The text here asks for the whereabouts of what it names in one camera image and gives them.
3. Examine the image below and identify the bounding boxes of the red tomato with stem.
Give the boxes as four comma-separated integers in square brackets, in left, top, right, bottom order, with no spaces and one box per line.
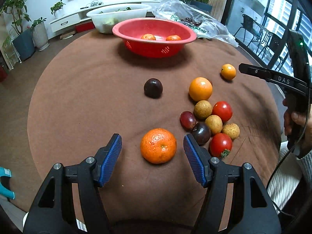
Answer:
[209,133,233,159]

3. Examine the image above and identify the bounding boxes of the dark plum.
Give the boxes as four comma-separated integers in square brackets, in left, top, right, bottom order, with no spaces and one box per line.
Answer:
[143,78,163,99]
[191,123,211,145]

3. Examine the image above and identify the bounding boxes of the tan longan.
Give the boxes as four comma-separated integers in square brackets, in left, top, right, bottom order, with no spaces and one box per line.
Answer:
[222,123,240,140]
[205,115,223,135]
[194,100,213,120]

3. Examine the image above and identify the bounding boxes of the large mandarin orange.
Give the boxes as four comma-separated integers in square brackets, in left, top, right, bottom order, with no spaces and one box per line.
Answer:
[140,128,177,164]

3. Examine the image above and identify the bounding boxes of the small orange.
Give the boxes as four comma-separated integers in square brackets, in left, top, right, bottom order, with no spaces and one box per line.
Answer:
[221,64,236,81]

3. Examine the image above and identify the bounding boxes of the smooth orange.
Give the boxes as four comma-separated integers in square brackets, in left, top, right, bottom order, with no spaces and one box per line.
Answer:
[189,77,213,102]

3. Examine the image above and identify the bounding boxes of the small mandarin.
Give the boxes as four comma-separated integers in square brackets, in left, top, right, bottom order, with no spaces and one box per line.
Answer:
[141,33,156,41]

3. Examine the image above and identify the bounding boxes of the person's right hand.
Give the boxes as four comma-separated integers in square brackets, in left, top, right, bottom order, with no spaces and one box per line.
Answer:
[282,98,312,156]

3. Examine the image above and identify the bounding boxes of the black balcony chair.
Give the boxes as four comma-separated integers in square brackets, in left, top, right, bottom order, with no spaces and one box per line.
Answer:
[234,14,263,47]
[258,32,286,70]

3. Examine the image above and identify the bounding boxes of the teal plastic stool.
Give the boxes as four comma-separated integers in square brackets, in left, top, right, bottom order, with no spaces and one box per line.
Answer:
[0,167,15,200]

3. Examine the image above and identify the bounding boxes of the clear plastic bag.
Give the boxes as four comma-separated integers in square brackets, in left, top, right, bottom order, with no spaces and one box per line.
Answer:
[152,0,238,48]

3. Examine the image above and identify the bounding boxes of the dark cherries pile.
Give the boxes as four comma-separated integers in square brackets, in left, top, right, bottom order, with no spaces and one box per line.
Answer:
[180,18,202,27]

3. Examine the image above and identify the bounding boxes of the red plastic basin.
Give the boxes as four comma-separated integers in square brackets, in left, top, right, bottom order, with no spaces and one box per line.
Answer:
[113,18,197,58]

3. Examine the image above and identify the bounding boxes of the red bin on floor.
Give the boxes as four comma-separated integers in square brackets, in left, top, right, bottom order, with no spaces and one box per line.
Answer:
[0,66,7,82]

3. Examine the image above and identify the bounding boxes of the white plastic basin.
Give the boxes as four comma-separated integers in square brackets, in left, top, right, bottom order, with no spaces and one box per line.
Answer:
[86,3,152,34]

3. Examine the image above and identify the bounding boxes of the tall plant blue pot left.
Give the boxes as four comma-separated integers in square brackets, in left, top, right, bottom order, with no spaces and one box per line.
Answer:
[1,0,35,61]

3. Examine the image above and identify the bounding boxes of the plant in white ribbed pot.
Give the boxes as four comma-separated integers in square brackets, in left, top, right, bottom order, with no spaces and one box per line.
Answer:
[31,17,49,52]

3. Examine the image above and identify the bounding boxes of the white tv cabinet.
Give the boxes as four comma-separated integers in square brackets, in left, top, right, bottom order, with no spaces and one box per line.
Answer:
[50,1,157,33]

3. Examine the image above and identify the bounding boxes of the green leafy vegetables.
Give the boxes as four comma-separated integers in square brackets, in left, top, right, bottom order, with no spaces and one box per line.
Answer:
[99,7,132,14]

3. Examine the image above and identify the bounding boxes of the small plant on cabinet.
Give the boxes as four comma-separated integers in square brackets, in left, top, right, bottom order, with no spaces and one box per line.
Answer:
[50,0,65,19]

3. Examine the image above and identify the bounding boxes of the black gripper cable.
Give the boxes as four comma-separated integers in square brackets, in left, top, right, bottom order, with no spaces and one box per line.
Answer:
[265,60,312,217]

